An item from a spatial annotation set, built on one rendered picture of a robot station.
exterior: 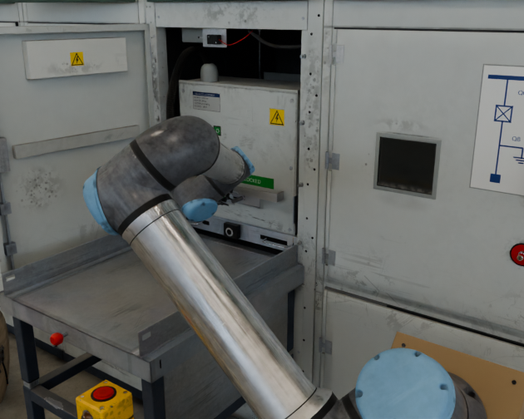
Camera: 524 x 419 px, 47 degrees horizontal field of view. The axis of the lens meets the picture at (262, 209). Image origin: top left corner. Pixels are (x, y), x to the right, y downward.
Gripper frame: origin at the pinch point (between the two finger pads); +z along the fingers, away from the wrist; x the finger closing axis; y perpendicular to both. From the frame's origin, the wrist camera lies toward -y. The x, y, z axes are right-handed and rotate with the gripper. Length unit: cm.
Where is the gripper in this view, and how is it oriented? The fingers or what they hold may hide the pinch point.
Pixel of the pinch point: (229, 199)
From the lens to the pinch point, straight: 202.0
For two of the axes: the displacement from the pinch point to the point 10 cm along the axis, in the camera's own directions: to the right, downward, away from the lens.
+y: 8.2, 1.9, -5.5
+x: 2.9, -9.5, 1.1
